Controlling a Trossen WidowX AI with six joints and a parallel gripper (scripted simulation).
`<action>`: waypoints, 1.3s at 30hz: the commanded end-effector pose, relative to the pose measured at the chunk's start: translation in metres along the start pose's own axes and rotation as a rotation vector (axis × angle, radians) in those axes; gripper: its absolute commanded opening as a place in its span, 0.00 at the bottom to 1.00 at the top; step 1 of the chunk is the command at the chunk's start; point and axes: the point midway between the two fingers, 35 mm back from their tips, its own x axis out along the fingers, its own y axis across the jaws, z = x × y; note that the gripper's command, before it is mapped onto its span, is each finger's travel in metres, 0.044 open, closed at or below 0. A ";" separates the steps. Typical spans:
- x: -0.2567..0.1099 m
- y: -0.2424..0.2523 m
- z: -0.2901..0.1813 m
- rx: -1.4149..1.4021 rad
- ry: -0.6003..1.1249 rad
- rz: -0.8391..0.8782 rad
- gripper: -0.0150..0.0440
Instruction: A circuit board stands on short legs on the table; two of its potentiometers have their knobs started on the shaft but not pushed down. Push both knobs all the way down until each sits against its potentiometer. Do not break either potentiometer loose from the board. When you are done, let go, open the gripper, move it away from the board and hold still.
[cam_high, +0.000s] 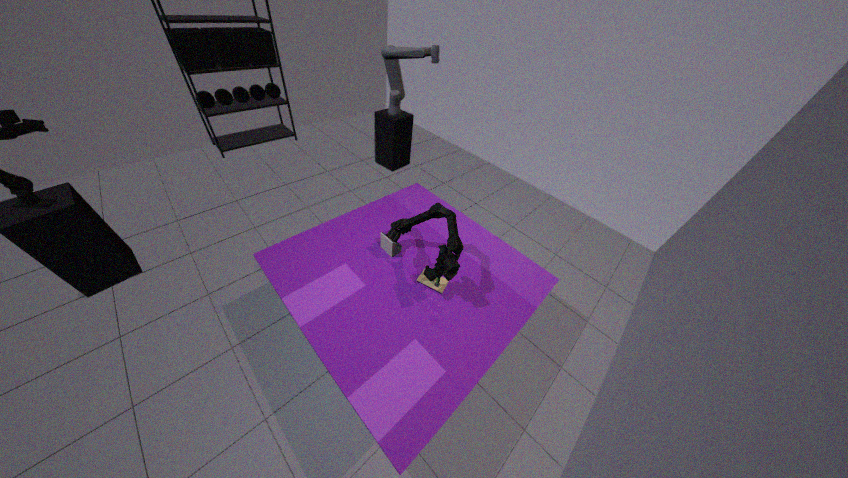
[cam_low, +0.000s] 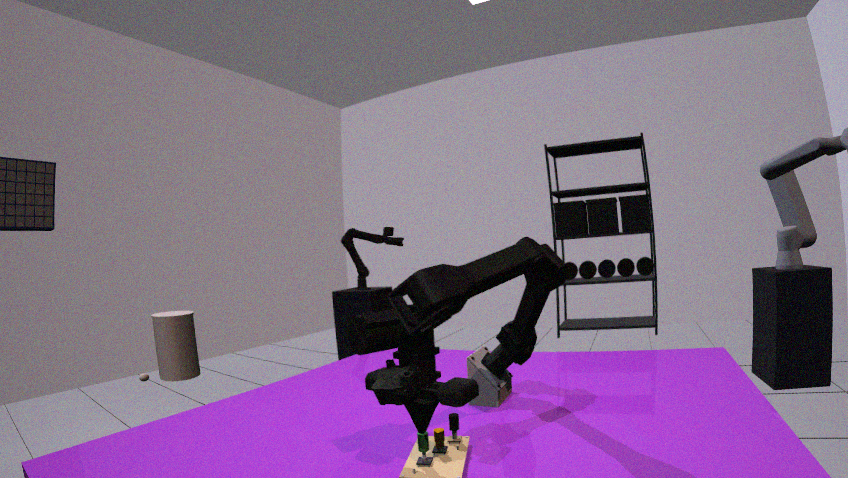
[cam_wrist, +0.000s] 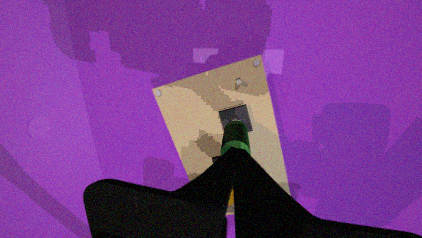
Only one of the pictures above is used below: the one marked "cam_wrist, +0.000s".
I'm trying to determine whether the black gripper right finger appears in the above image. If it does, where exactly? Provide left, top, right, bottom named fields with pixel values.
left=233, top=149, right=422, bottom=238

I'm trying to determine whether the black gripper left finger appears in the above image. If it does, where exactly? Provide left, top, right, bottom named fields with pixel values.
left=83, top=147, right=239, bottom=238

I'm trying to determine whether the tan circuit board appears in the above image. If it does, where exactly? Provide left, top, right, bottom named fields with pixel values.
left=152, top=55, right=291, bottom=196

